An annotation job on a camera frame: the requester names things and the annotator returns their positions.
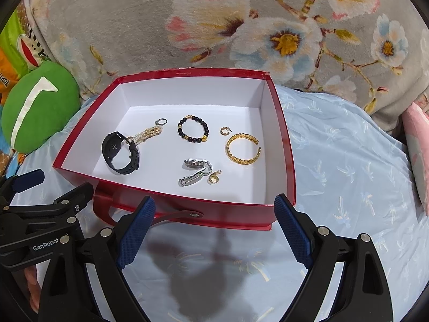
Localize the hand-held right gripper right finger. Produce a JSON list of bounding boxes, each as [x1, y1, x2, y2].
[[274, 194, 394, 322]]

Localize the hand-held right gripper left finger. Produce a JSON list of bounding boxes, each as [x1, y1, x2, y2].
[[38, 195, 157, 322]]

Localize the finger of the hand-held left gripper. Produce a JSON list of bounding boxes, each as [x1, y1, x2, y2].
[[0, 183, 95, 241], [0, 169, 46, 208]]

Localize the red gift box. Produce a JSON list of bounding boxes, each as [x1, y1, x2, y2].
[[53, 68, 296, 231]]

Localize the black smartwatch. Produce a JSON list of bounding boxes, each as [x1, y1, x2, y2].
[[101, 131, 141, 175]]

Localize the white pearl bracelet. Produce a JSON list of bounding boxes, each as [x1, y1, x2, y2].
[[129, 125, 163, 147]]

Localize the gold chain bangle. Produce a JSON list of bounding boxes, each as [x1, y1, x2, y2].
[[225, 133, 262, 165]]

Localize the black bead bracelet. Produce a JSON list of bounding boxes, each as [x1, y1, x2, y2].
[[177, 115, 210, 143]]

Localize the person's left hand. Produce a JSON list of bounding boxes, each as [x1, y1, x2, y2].
[[23, 264, 43, 313]]

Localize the green cushion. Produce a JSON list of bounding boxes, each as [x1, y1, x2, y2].
[[1, 61, 81, 153]]

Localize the light blue palm-print sheet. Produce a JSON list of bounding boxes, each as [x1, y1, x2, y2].
[[0, 85, 429, 322]]

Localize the cartoon printed cushion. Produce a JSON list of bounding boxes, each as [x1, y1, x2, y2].
[[0, 0, 51, 175]]

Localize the pink pillow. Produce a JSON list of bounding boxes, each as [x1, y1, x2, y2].
[[400, 101, 429, 215]]

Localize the grey floral blanket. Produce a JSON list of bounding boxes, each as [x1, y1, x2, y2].
[[25, 0, 429, 138]]

